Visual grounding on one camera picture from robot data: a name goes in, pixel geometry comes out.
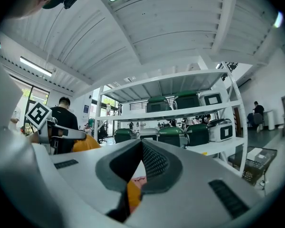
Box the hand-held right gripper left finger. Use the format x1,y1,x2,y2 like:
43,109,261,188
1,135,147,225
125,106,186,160
32,138,143,228

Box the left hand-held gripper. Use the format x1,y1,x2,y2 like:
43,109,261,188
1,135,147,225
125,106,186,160
25,101,87,145

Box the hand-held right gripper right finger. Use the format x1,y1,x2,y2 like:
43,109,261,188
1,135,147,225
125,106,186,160
124,138,264,228

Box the person's left forearm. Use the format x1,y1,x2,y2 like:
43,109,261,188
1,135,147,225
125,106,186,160
29,130,40,144

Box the green rice cooker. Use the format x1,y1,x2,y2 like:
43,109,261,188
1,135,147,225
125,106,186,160
146,96,171,113
173,91,201,110
185,123,209,146
158,126,188,148
114,128,136,144

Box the black framed window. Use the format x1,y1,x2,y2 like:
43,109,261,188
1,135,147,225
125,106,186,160
21,85,50,109

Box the white rice cooker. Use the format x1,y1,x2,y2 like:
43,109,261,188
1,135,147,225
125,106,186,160
139,128,159,141
199,91,223,106
208,118,233,143

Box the white box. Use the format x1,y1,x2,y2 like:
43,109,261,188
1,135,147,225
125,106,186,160
247,148,263,161

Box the white metal shelf rack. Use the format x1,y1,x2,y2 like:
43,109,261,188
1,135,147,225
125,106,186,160
94,62,249,178

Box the white cylindrical bin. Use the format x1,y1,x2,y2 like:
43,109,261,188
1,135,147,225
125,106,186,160
263,110,276,131

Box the black staircase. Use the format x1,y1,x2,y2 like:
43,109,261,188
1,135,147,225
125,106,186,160
222,62,238,82

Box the black wire basket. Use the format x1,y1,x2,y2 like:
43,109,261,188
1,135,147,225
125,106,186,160
228,146,278,187

